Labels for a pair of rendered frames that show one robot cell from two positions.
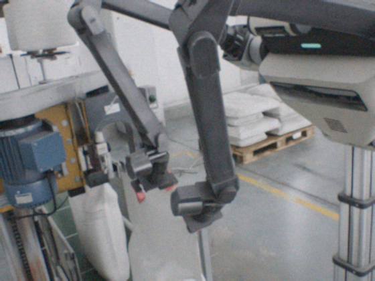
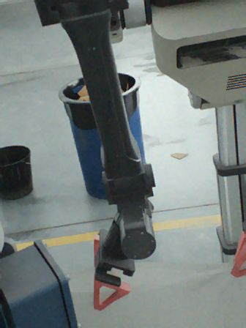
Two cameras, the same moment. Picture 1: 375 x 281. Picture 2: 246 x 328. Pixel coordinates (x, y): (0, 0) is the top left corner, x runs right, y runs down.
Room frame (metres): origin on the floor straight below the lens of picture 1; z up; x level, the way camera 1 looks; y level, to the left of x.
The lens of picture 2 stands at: (0.58, 0.82, 1.70)
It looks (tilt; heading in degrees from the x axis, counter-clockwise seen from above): 26 degrees down; 304
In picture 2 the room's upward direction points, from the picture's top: 10 degrees counter-clockwise
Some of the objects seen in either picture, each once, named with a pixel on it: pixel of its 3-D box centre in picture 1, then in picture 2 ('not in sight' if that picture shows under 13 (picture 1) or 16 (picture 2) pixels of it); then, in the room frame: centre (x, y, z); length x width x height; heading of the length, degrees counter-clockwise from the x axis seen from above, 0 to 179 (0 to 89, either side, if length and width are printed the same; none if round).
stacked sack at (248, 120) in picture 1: (233, 114); not in sight; (4.26, -0.52, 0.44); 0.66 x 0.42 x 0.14; 25
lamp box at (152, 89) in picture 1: (147, 97); not in sight; (1.48, 0.15, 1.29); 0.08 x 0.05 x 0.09; 31
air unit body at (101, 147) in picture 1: (102, 152); not in sight; (1.29, 0.32, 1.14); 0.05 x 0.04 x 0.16; 121
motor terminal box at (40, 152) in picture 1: (43, 154); (34, 304); (1.01, 0.42, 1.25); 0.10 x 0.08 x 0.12; 146
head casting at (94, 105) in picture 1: (106, 119); not in sight; (1.50, 0.33, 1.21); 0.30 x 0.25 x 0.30; 31
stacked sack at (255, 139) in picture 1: (235, 134); not in sight; (4.24, -0.52, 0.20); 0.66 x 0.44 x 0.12; 31
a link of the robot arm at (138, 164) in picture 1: (146, 154); (135, 209); (1.03, 0.13, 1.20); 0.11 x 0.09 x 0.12; 123
